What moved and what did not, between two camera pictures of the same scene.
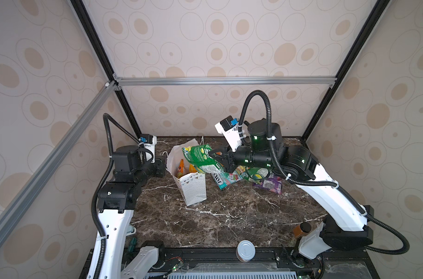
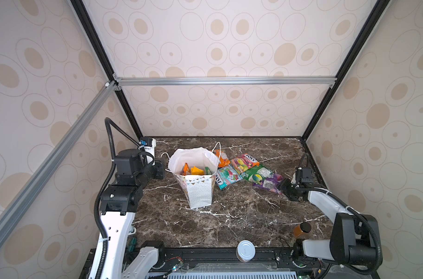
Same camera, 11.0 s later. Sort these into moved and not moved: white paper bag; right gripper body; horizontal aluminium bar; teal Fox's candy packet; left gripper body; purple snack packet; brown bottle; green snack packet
Moved: right gripper body; white paper bag
Not moved: green snack packet; left gripper body; teal Fox's candy packet; brown bottle; horizontal aluminium bar; purple snack packet
